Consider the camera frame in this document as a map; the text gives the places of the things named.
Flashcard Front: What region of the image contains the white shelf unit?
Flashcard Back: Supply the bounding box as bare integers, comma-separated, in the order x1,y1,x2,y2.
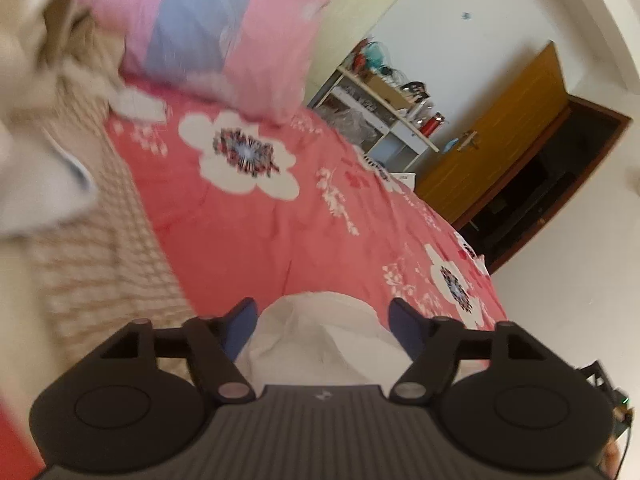
307,62,443,171

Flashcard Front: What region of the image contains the pink patchwork quilt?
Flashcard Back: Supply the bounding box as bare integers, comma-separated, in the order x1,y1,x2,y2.
77,0,341,123

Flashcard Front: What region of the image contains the white garment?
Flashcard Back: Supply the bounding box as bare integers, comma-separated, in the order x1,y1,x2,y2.
235,292,413,388

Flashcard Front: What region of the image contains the cardboard box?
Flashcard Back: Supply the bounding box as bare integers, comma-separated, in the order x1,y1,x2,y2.
360,71,401,96

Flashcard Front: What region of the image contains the beige checked cloth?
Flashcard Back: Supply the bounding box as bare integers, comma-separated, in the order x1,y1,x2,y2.
25,85,201,376

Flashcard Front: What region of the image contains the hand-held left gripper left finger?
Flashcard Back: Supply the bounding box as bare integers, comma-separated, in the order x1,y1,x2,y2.
100,297,259,405

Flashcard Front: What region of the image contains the white cloth with blue trim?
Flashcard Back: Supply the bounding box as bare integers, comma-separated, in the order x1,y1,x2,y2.
0,125,98,236

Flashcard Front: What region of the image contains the red floral bedsheet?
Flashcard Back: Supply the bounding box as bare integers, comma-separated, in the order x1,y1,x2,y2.
102,72,508,333

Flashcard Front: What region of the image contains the dark red door frame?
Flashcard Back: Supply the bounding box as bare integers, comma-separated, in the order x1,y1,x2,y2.
452,94,632,276

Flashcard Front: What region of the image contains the teal container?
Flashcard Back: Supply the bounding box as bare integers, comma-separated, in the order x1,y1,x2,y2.
362,42,391,66

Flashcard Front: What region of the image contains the beige crumpled cloth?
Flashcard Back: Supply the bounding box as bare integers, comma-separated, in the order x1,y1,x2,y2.
0,0,126,126

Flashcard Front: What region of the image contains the brown wooden door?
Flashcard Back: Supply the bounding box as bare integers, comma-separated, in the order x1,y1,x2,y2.
415,42,571,226

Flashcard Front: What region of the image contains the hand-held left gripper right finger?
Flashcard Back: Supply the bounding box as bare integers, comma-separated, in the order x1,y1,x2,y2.
388,297,543,405

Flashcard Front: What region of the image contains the cream wardrobe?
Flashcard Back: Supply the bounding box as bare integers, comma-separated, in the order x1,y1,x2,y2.
302,0,441,106

